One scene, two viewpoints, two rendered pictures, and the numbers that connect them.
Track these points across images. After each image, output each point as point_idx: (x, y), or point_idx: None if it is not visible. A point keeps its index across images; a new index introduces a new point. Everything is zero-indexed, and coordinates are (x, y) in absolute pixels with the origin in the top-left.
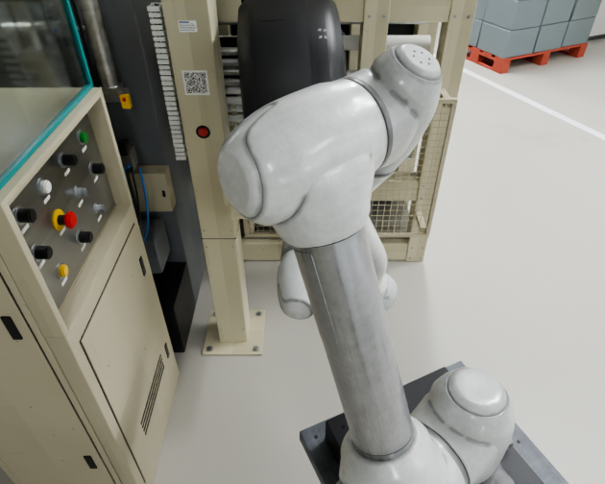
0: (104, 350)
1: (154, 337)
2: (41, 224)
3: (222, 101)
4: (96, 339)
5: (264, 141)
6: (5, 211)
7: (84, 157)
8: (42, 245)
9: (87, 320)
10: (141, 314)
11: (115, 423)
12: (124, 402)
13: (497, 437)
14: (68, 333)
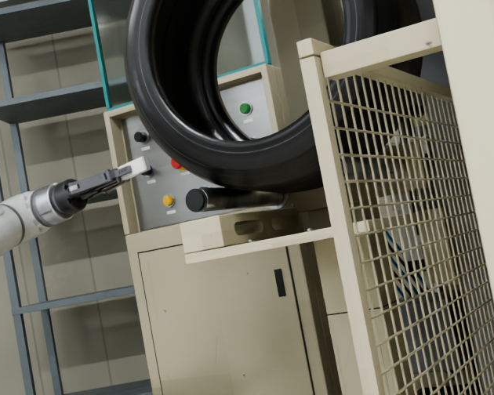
0: (164, 291)
1: (277, 391)
2: (163, 154)
3: (299, 78)
4: (157, 271)
5: None
6: (104, 118)
7: (246, 128)
8: (158, 169)
9: (154, 247)
10: (253, 331)
11: (158, 375)
12: (176, 374)
13: None
14: (128, 235)
